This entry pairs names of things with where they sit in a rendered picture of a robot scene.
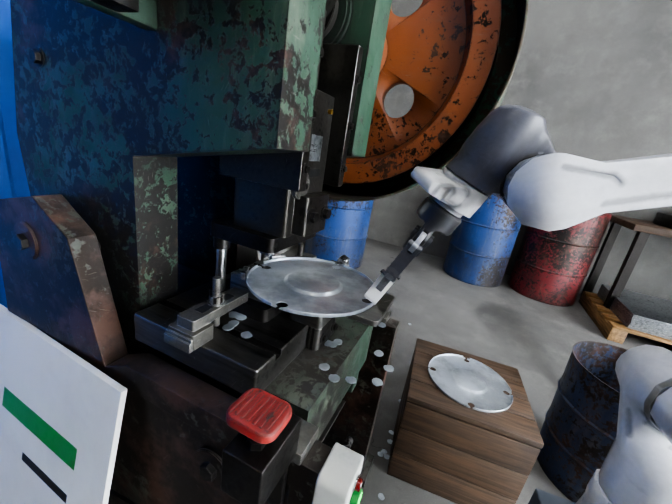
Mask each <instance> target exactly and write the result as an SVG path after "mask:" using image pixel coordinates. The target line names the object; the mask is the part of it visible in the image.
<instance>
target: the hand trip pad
mask: <svg viewBox="0 0 672 504"><path fill-rule="evenodd" d="M291 416H292V407H291V405H290V404H289V403H288V402H286V401H285V400H282V399H280V398H278V397H276V396H274V395H272V394H270V393H268V392H266V391H264V390H262V389H259V388H251V389H248V390H247V391H245V392H244V393H243V394H242V395H241V396H240V397H239V398H238V399H237V400H236V401H235V402H234V403H233V404H232V405H231V406H230V407H229V408H228V410H227V413H226V422H227V424H228V426H230V427H231V428H232V429H234V430H236V431H238V432H239V433H241V434H243V435H245V436H247V437H248V438H250V439H252V440H253V441H255V442H257V443H260V444H269V443H271V442H273V441H274V440H275V439H276V438H277V437H278V436H279V434H280V433H281V432H282V430H283V429H284V428H285V426H286V425H287V424H288V423H289V421H290V419H291Z"/></svg>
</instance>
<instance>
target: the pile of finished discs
mask: <svg viewBox="0 0 672 504"><path fill-rule="evenodd" d="M464 359H465V357H463V356H462V355H457V354H441V355H437V356H435V357H433V358H432V359H431V360H430V362H429V365H428V367H429V368H428V371H429V375H430V377H431V379H432V381H433V382H434V384H435V385H436V386H437V387H438V388H439V389H440V390H441V391H442V392H443V393H444V394H445V395H447V396H448V397H449V398H451V399H452V400H454V401H456V402H457V403H459V404H461V405H463V406H466V407H468V408H470V406H469V405H468V403H472V404H474V406H475V407H473V409H474V410H477V411H481V412H488V413H497V412H502V411H505V410H506V409H508V408H509V407H510V406H511V404H512V402H513V395H510V394H512V393H511V391H512V390H511V388H510V387H509V385H508V384H507V382H506V381H505V380H504V379H503V378H502V377H501V376H500V375H499V374H498V373H497V372H495V371H494V370H493V369H491V368H490V367H488V366H486V365H485V364H483V363H481V362H479V361H477V360H474V359H472V358H470V359H468V358H467V360H469V362H465V361H464ZM431 367H433V368H435V369H436V371H433V370H431V369H430V368H431ZM503 391H507V392H508V393H510V394H509V395H506V394H505V393H504V392H503Z"/></svg>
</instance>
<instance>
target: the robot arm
mask: <svg viewBox="0 0 672 504"><path fill-rule="evenodd" d="M411 178H412V179H413V180H415V181H416V182H417V183H418V184H419V185H420V186H421V187H422V188H423V189H424V190H425V191H426V192H427V193H429V194H430V195H432V197H431V196H428V197H426V198H425V200H424V201H423V202H422V204H421V205H420V206H419V207H418V209H417V211H416V213H417V215H418V216H419V218H420V219H422V220H423V221H424V225H423V226H421V227H420V226H419V225H417V226H416V227H415V228H414V230H413V231H412V232H411V233H410V237H409V238H408V239H407V241H406V242H405V243H404V244H403V250H402V251H401V252H400V253H399V255H398V256H397V257H396V258H395V259H394V261H393V262H391V263H390V266H389V267H387V270H384V269H383V268H382V270H381V271H380V272H381V275H380V276H379V277H378V278H377V280H376V281H375V282H374V283H373V285H372V286H371V287H370V288H369V290H368V291H367V292H366V293H365V295H364V297H366V298H367V299H368V300H369V301H371V302H372V303H373V304H374V305H375V304H376V303H377V302H378V301H379V300H380V299H381V297H382V296H383V295H384V294H385V293H386V291H387V290H388V289H389V288H390V287H391V285H392V284H393V283H394V282H395V281H396V279H398V280H399V279H400V277H401V276H399V275H400V274H401V273H402V271H403V270H404V269H405V268H406V267H407V266H408V264H409V263H410V262H411V261H412V260H413V259H414V258H415V257H418V256H419V254H420V253H421V252H422V251H423V250H424V248H426V247H428V246H429V245H430V244H431V242H432V241H433V239H434V237H433V236H432V234H433V233H434V231H438V232H439V233H440V234H442V235H445V236H449V235H451V234H452V233H453V231H454V230H455V229H456V228H457V227H458V226H459V225H460V223H461V217H462V216H463V215H464V216H466V217H468V218H470V217H471V216H472V215H473V214H474V213H475V212H476V211H477V210H478V208H479V207H480V206H481V205H482V204H483V203H484V202H485V201H486V199H487V198H488V197H490V196H491V195H492V194H493V193H495V194H497V195H500V197H501V198H502V200H503V201H504V203H505V204H506V205H507V206H508V208H509V209H510V210H511V211H512V212H513V213H514V215H515V216H516V217H517V219H518V220H519V222H520V223H521V224H522V225H526V226H530V227H534V228H537V229H541V230H545V231H555V230H561V229H566V228H568V227H571V226H573V225H576V224H579V223H581V222H584V221H586V220H589V219H591V218H594V217H596V216H599V215H601V214H604V213H611V212H621V211H631V210H641V209H650V208H660V207H670V206H672V154H664V155H655V156H647V157H638V158H629V159H620V160H611V161H602V162H600V161H596V160H592V159H587V158H583V157H579V156H575V155H571V154H567V153H556V152H555V150H554V147H553V144H552V141H551V138H550V135H549V132H548V130H547V124H546V119H544V118H543V117H542V116H540V115H539V114H538V113H536V112H535V111H533V110H531V109H528V108H526V107H523V106H520V105H503V106H499V107H498V108H496V109H494V110H492V111H491V112H490V113H489V114H488V115H487V116H486V117H485V119H484V120H483V121H482V122H481V123H480V124H479V125H478V126H477V127H476V128H475V129H474V131H473V132H472V133H471V135H470V136H469V137H468V138H467V140H466V141H465V142H464V144H463V145H462V147H461V149H460V151H459V153H458V155H457V156H456V157H455V158H454V159H453V160H452V161H451V162H450V163H448V164H447V165H446V167H445V168H444V169H443V170H440V169H433V168H426V167H419V166H417V167H415V168H414V169H413V171H412V172H411ZM615 371H616V375H617V378H618V382H619V385H620V398H619V411H618V424H617V436H616V438H615V440H614V442H613V444H612V446H611V448H610V450H609V452H608V454H607V456H606V458H605V460H604V463H603V465H602V467H601V469H597V470H596V471H595V473H594V475H593V476H592V478H591V479H590V481H589V483H588V484H587V487H586V490H585V493H584V494H583V495H582V496H581V497H580V499H579V500H578V501H577V502H576V504H672V351H670V350H668V349H666V348H663V347H659V346H653V345H647V344H646V345H642V346H637V347H633V348H630V349H629V350H627V351H626V352H624V353H623V354H621V355H620V357H619V358H618V360H617V361H616V367H615Z"/></svg>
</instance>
